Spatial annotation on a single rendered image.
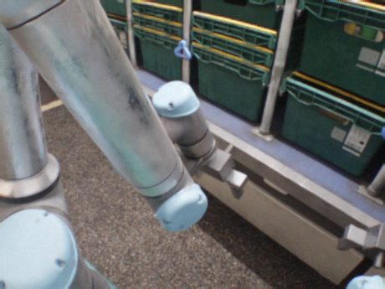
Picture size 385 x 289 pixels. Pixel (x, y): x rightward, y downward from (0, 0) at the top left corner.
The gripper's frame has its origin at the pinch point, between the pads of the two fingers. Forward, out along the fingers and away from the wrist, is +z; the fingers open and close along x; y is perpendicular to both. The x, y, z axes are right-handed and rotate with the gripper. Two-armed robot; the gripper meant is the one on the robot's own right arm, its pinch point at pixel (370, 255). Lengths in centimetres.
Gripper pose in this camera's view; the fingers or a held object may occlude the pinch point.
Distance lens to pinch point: 69.1
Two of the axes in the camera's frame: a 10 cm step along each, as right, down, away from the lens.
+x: 8.8, 4.1, -2.6
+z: 0.5, 4.6, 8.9
